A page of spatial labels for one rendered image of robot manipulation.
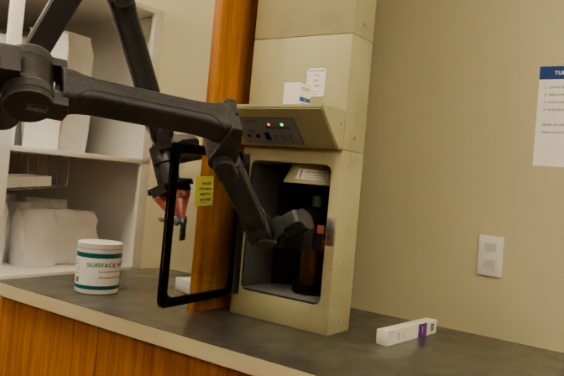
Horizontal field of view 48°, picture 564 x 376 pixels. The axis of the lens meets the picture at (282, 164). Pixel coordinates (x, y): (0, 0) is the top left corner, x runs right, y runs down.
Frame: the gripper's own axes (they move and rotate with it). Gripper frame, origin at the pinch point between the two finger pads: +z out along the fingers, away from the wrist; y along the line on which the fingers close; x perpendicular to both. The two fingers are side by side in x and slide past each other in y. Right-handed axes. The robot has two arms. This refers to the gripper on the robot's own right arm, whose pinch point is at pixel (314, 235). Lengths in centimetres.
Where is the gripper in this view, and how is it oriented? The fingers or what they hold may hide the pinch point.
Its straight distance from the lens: 178.4
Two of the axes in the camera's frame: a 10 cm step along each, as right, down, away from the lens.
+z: 5.8, 0.7, 8.1
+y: -8.1, -0.5, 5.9
